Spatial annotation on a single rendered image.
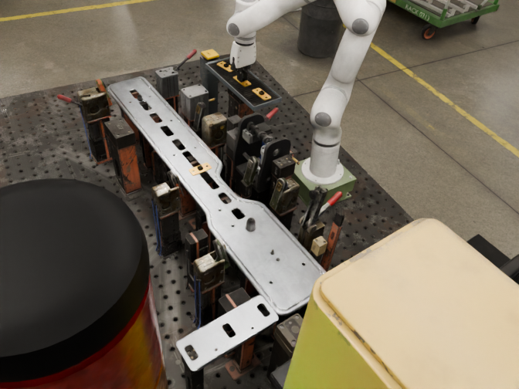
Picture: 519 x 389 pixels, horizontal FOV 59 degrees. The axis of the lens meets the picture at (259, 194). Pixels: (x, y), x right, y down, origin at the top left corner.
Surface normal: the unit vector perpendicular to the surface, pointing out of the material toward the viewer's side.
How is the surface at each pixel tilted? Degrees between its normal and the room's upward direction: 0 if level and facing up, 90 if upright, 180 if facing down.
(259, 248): 0
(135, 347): 90
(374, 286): 0
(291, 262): 0
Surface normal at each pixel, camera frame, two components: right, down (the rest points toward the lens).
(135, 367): 0.89, 0.37
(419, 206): 0.08, -0.70
